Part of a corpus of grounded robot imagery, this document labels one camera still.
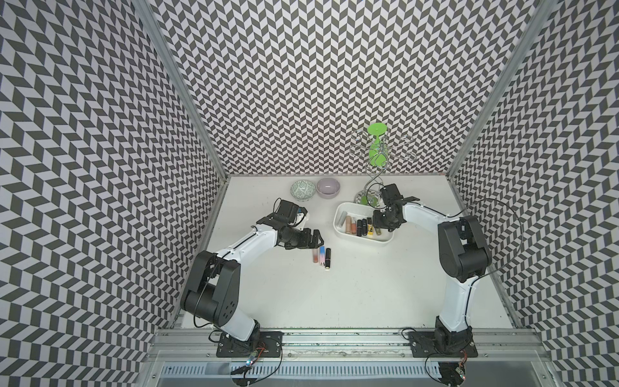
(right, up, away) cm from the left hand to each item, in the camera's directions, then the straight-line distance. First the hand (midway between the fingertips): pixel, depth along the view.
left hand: (312, 244), depth 87 cm
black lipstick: (+19, +5, +11) cm, 23 cm away
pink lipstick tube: (+1, -5, +4) cm, 7 cm away
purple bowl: (+7, +21, +22) cm, 31 cm away
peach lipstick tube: (+15, +6, +12) cm, 20 cm away
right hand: (+27, +5, +12) cm, 30 cm away
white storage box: (+20, +11, +16) cm, 28 cm away
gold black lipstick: (+23, +5, +10) cm, 26 cm away
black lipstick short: (+21, +5, +11) cm, 25 cm away
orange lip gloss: (+17, +6, +12) cm, 21 cm away
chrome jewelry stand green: (+23, +35, -2) cm, 42 cm away
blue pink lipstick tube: (+4, -5, +4) cm, 7 cm away
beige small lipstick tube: (+27, +3, +10) cm, 29 cm away
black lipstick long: (+6, -6, +4) cm, 9 cm away
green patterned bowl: (-6, +20, +25) cm, 32 cm away
